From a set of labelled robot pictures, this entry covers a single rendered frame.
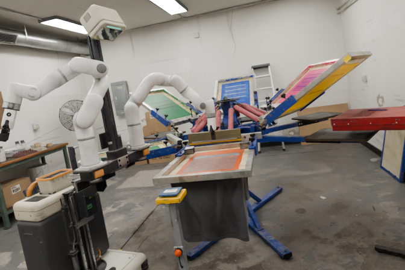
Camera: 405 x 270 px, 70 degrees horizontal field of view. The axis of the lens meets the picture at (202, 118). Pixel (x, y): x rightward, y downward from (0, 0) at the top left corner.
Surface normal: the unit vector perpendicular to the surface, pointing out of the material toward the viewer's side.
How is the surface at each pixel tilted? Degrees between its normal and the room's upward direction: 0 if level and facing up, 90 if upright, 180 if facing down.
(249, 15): 90
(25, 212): 90
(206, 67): 90
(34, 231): 90
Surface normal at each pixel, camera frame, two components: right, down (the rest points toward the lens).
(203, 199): -0.18, 0.18
